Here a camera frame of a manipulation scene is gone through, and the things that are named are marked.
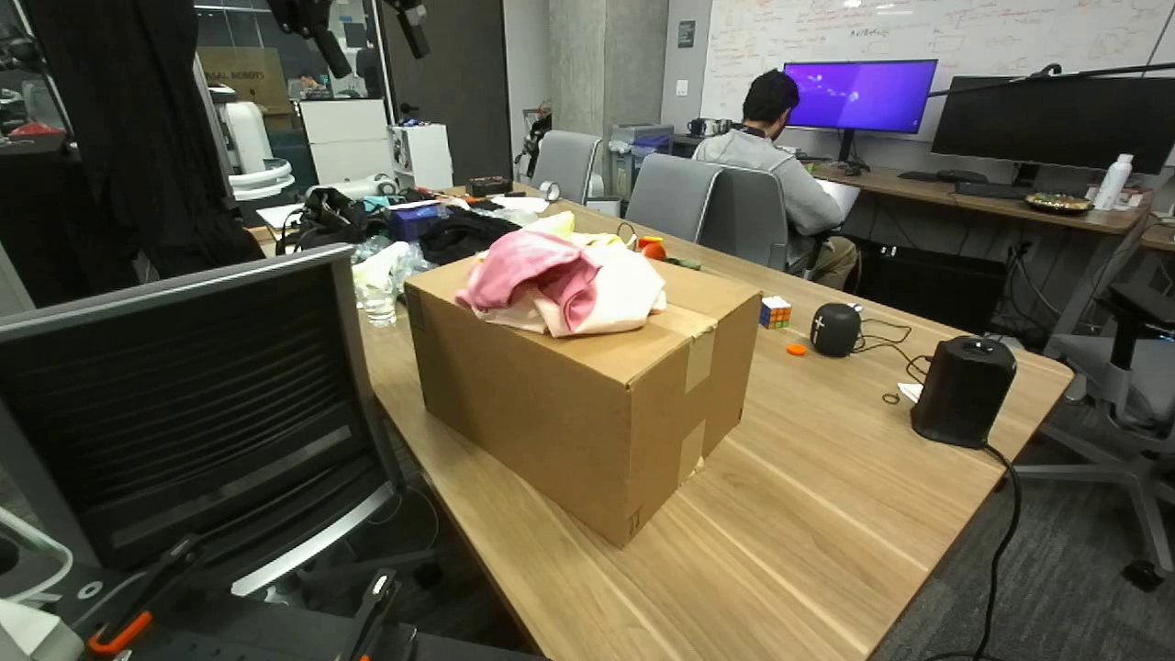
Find black keyboard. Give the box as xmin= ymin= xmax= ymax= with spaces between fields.
xmin=896 ymin=169 xmax=1032 ymax=206

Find large white panel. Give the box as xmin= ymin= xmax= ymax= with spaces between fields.
xmin=296 ymin=97 xmax=396 ymax=192

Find black speaker cable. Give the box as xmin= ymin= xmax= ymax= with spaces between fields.
xmin=966 ymin=442 xmax=1030 ymax=661

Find small cardboard box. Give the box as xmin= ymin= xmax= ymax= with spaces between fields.
xmin=197 ymin=43 xmax=293 ymax=118

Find round plate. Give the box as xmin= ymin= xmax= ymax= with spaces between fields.
xmin=1021 ymin=192 xmax=1094 ymax=222

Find black garment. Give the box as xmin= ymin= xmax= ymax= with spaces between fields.
xmin=289 ymin=181 xmax=530 ymax=267

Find black computer monitor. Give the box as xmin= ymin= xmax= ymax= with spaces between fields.
xmin=929 ymin=75 xmax=1175 ymax=176

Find light grey chair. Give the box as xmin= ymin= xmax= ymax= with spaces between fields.
xmin=533 ymin=129 xmax=613 ymax=206
xmin=620 ymin=149 xmax=729 ymax=249

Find grey mesh office chair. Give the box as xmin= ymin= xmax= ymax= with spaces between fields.
xmin=0 ymin=238 xmax=427 ymax=661

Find monitor with purple screen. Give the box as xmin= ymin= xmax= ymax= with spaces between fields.
xmin=782 ymin=56 xmax=943 ymax=138

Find black hanging cloth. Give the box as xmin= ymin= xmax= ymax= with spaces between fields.
xmin=24 ymin=0 xmax=254 ymax=289

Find wooden office desk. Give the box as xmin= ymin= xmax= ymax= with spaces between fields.
xmin=806 ymin=165 xmax=1153 ymax=361

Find small white panel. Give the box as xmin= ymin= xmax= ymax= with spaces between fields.
xmin=402 ymin=118 xmax=458 ymax=194

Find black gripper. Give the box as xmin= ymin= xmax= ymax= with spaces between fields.
xmin=265 ymin=0 xmax=435 ymax=82

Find dark grey chair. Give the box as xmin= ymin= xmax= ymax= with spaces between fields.
xmin=693 ymin=165 xmax=795 ymax=272

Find grey office chair black frame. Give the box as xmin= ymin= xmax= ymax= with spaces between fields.
xmin=1014 ymin=243 xmax=1175 ymax=596

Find seated person grey sweater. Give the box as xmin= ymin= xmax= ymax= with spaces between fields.
xmin=688 ymin=67 xmax=866 ymax=295

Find peach t-shirt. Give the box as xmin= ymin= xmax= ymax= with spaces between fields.
xmin=481 ymin=235 xmax=671 ymax=342

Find pink t-shirt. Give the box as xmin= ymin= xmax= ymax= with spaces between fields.
xmin=457 ymin=229 xmax=601 ymax=338

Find clear plastic bag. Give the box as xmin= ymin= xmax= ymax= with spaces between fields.
xmin=348 ymin=238 xmax=435 ymax=329

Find white rounded machine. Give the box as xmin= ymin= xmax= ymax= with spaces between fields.
xmin=218 ymin=98 xmax=296 ymax=206

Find orange handled clamp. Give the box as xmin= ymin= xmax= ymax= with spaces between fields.
xmin=80 ymin=602 xmax=161 ymax=661

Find large cardboard box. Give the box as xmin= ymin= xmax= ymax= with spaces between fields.
xmin=402 ymin=233 xmax=763 ymax=550

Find white plastic bottle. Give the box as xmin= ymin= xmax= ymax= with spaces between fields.
xmin=1090 ymin=149 xmax=1137 ymax=216

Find white papers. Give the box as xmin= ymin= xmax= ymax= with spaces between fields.
xmin=481 ymin=192 xmax=555 ymax=235

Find small round black speaker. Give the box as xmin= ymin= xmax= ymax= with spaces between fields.
xmin=808 ymin=300 xmax=866 ymax=361

